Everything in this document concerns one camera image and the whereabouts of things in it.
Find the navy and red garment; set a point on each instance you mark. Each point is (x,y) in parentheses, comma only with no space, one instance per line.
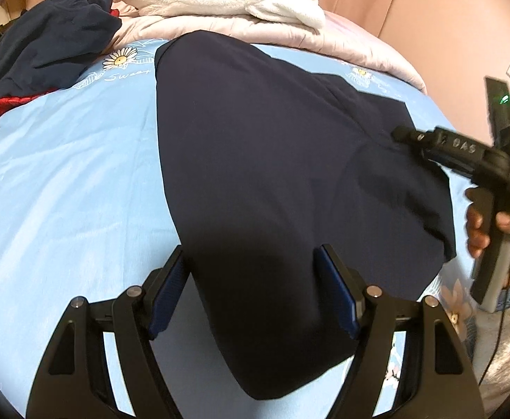
(49,39)

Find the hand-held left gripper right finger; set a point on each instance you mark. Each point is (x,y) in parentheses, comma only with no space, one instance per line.
(336,288)

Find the navy zip jacket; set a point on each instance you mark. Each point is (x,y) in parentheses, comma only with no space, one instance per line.
(259,161)

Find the light blue floral bed sheet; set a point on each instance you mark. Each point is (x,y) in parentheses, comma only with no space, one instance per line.
(63,183)

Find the pale pink quilt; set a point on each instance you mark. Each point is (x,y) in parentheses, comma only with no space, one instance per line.
(290,37)

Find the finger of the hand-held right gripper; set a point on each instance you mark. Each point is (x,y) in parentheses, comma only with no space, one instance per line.
(405,135)

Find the person's right hand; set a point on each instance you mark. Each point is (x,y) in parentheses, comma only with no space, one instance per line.
(477,227)

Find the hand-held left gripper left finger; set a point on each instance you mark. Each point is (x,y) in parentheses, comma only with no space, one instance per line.
(167,288)

